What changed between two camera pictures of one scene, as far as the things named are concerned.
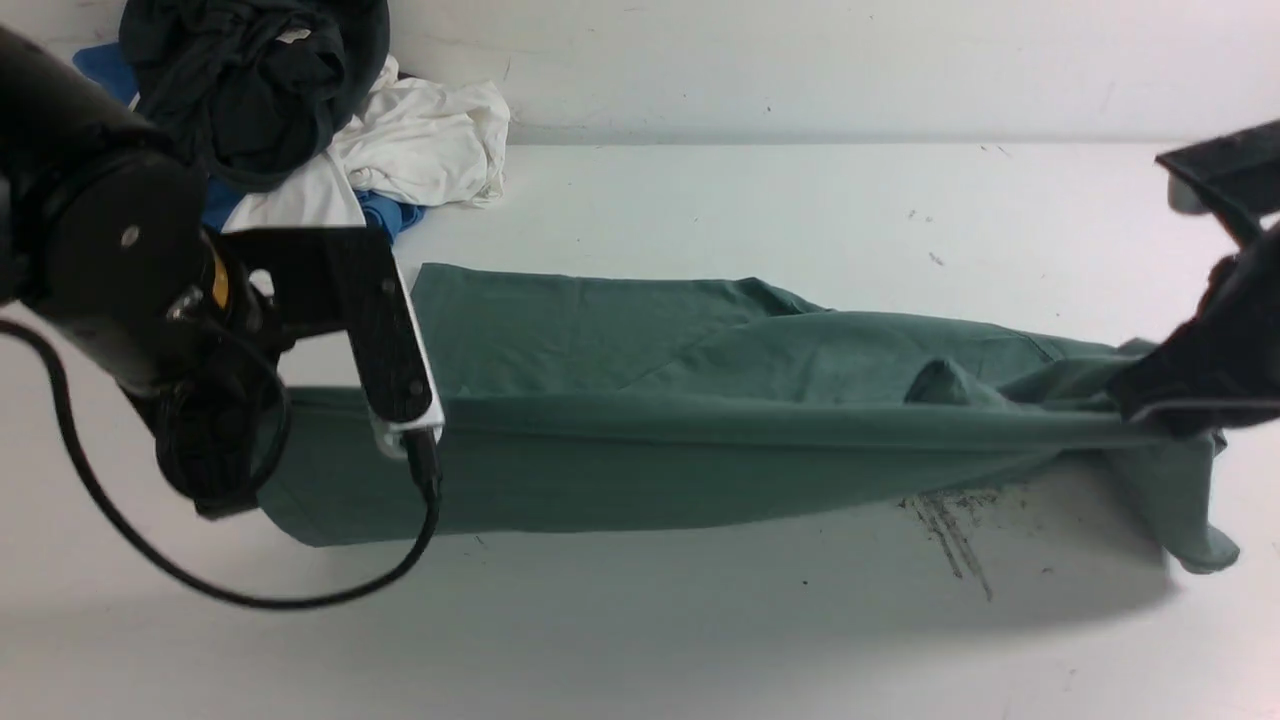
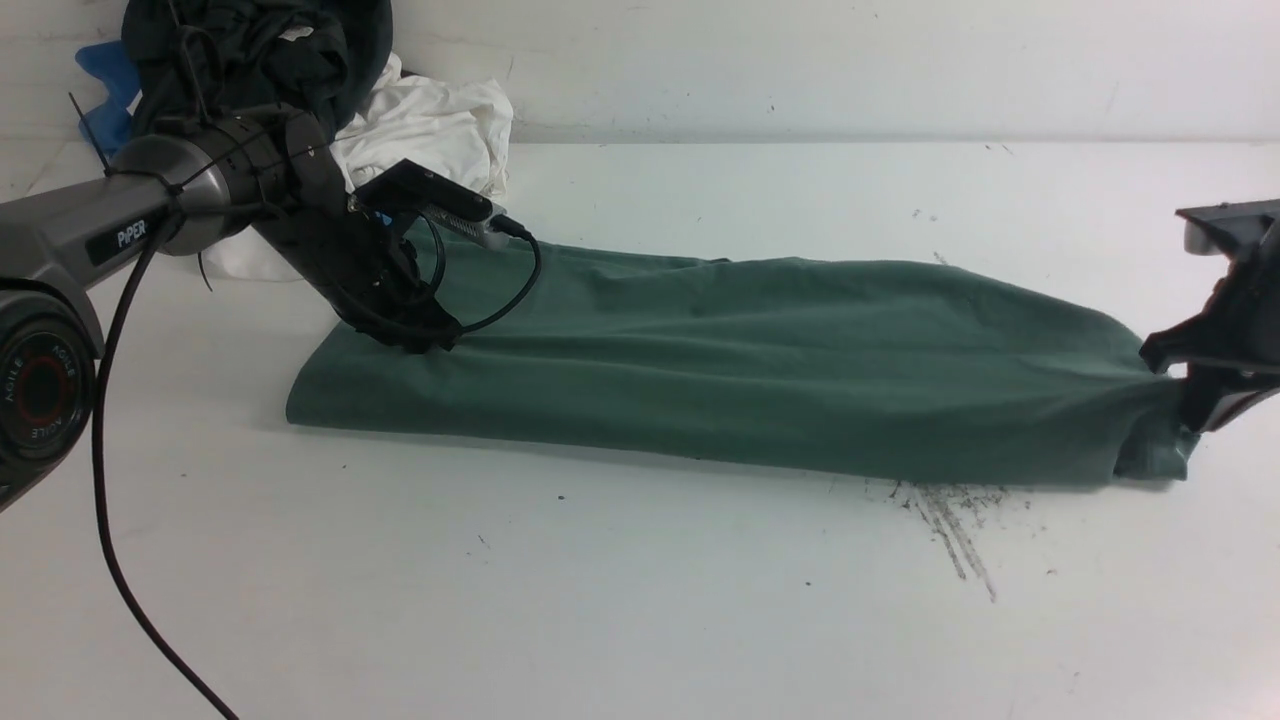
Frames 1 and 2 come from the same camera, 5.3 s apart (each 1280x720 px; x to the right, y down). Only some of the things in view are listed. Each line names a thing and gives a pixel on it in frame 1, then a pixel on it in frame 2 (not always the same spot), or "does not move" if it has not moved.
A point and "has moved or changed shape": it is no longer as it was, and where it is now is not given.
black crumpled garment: [256, 92] does not move
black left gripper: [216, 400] -> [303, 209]
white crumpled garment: [421, 142] does not move
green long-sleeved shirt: [570, 398] has moved or changed shape
